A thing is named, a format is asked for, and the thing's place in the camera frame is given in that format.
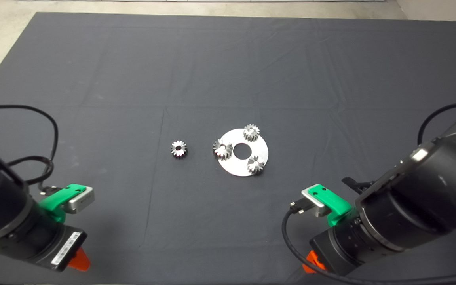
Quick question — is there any thin black left camera cable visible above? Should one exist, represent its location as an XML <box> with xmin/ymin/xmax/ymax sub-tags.
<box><xmin>0</xmin><ymin>104</ymin><xmax>59</xmax><ymax>195</ymax></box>

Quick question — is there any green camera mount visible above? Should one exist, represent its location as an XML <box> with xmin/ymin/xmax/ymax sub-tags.
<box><xmin>38</xmin><ymin>184</ymin><xmax>87</xmax><ymax>223</ymax></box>
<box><xmin>307</xmin><ymin>185</ymin><xmax>353</xmax><ymax>227</ymax></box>

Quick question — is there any silver camera box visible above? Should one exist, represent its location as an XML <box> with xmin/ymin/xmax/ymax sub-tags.
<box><xmin>65</xmin><ymin>187</ymin><xmax>95</xmax><ymax>215</ymax></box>
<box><xmin>301</xmin><ymin>188</ymin><xmax>331</xmax><ymax>217</ymax></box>

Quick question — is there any silver left camera box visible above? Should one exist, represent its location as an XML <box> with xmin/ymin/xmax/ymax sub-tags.
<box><xmin>65</xmin><ymin>187</ymin><xmax>95</xmax><ymax>215</ymax></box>

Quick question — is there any silver right camera box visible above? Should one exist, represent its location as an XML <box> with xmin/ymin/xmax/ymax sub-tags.
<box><xmin>301</xmin><ymin>188</ymin><xmax>331</xmax><ymax>217</ymax></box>

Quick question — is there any round metal plate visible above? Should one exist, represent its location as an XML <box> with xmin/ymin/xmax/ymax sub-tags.
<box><xmin>215</xmin><ymin>127</ymin><xmax>269</xmax><ymax>177</ymax></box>

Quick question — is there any green right camera mount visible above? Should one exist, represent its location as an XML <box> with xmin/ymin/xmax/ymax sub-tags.
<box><xmin>307</xmin><ymin>185</ymin><xmax>353</xmax><ymax>227</ymax></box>

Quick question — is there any small steel gear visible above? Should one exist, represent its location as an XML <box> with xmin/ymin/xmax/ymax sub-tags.
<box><xmin>170</xmin><ymin>140</ymin><xmax>188</xmax><ymax>158</ymax></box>

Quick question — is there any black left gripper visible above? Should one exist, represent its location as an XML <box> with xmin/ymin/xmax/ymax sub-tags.
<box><xmin>22</xmin><ymin>222</ymin><xmax>91</xmax><ymax>273</ymax></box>

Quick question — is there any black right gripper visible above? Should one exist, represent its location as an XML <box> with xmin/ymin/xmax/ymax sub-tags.
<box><xmin>302</xmin><ymin>230</ymin><xmax>365</xmax><ymax>277</ymax></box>

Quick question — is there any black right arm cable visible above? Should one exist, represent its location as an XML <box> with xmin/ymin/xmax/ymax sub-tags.
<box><xmin>417</xmin><ymin>102</ymin><xmax>456</xmax><ymax>146</ymax></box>

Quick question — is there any larger steel gear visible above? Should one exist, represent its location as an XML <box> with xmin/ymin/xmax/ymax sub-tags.
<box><xmin>213</xmin><ymin>139</ymin><xmax>234</xmax><ymax>161</ymax></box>

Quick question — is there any green left camera mount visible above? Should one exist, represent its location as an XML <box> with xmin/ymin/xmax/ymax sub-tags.
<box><xmin>38</xmin><ymin>184</ymin><xmax>87</xmax><ymax>223</ymax></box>

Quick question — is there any dark grey table cloth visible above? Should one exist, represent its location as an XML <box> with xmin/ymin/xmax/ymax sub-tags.
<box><xmin>0</xmin><ymin>12</ymin><xmax>456</xmax><ymax>285</ymax></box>

